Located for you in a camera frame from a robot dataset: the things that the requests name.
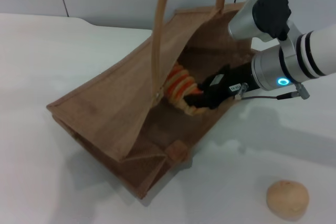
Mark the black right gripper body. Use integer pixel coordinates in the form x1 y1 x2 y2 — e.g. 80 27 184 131
198 62 257 110

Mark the orange striped bread loaf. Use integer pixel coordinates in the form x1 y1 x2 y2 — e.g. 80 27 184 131
164 62 208 117

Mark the round egg yolk pastry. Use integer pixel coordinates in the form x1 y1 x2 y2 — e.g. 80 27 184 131
266 179 310 222

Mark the brown jute tote bag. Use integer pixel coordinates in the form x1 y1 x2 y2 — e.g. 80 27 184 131
46 0 261 200

